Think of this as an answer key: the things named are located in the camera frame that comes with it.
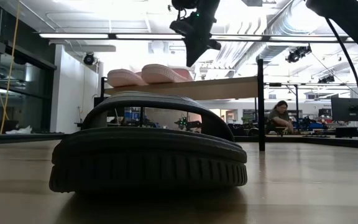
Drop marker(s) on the black aluminium table frame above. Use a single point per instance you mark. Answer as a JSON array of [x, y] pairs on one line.
[[26, 137]]

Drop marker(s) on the black metal scaffold frame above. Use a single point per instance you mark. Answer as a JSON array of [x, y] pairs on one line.
[[296, 99]]

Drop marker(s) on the pink foam slide sandal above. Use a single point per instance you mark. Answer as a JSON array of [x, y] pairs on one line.
[[123, 79], [160, 74]]

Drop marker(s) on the black computer monitor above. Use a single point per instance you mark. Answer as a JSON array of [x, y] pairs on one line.
[[350, 109]]

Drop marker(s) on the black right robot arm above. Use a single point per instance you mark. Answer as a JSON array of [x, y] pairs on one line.
[[353, 25]]

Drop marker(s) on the black foam slide sandal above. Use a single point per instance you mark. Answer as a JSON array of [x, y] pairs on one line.
[[148, 161]]

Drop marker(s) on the black ceiling light cluster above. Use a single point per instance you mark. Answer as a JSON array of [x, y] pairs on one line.
[[326, 79], [297, 54]]

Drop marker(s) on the black ceiling spotlight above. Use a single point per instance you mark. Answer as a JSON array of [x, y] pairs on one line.
[[89, 58]]

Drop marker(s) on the long ceiling light bar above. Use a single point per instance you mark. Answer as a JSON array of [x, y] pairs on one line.
[[151, 36]]

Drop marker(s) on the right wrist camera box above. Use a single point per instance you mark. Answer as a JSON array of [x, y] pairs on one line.
[[177, 27]]

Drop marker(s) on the dark glass partition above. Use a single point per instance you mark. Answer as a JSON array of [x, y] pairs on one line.
[[26, 87]]

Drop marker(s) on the silver ventilation duct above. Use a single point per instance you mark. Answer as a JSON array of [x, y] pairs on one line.
[[278, 25]]

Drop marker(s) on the white cloth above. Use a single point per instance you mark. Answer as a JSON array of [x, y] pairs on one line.
[[20, 130]]

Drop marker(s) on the person seated at desk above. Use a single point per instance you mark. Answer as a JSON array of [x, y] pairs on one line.
[[278, 116]]

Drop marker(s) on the wooden shelf with black frame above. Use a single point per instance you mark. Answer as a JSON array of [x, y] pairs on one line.
[[197, 88]]

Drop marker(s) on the small robot with green lights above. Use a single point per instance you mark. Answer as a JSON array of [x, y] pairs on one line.
[[188, 124]]

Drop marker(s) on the black desk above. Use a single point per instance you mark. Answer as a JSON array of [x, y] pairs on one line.
[[353, 132]]

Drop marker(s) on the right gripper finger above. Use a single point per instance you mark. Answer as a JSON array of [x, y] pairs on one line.
[[196, 53]]

